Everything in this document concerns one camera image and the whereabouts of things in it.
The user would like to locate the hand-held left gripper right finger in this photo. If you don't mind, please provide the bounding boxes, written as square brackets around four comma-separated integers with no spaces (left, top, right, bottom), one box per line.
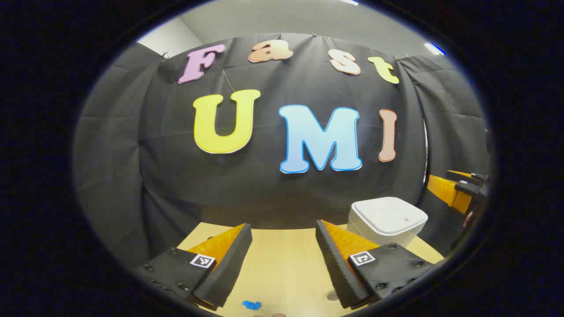
[315,219,441,310]

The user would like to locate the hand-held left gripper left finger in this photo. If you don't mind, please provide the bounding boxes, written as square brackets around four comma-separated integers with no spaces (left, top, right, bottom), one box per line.
[137,223,253,311]

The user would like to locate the white desktop garbage bin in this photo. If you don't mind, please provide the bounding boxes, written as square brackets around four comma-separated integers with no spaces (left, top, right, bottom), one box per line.
[347,197,428,248]

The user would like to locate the black backdrop cloth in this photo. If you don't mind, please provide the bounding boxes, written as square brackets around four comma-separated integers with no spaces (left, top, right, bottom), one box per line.
[73,33,492,269]

